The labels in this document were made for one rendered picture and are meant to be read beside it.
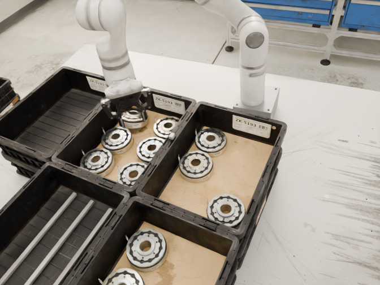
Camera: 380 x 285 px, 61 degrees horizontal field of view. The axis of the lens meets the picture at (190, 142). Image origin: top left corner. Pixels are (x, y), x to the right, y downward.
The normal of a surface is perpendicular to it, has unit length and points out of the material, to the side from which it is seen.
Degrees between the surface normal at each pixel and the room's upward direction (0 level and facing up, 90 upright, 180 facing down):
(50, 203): 0
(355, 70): 0
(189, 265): 0
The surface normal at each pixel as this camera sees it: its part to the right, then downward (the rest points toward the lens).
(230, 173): -0.09, -0.67
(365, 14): -0.38, 0.71
